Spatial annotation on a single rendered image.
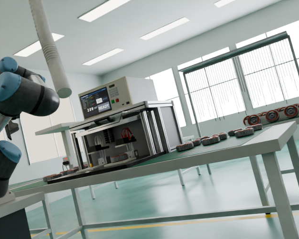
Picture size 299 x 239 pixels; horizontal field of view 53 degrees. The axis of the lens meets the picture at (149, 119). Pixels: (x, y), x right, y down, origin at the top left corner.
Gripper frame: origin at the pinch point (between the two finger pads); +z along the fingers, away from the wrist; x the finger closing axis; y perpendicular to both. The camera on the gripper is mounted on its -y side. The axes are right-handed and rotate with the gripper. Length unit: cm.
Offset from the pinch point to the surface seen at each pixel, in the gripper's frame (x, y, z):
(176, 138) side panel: 44, 107, 21
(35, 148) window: 596, 44, -92
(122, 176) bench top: 5, 48, 34
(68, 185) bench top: 37, 24, 29
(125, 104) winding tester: 33, 74, -10
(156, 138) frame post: 29, 85, 19
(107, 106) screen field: 45, 65, -14
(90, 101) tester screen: 55, 57, -24
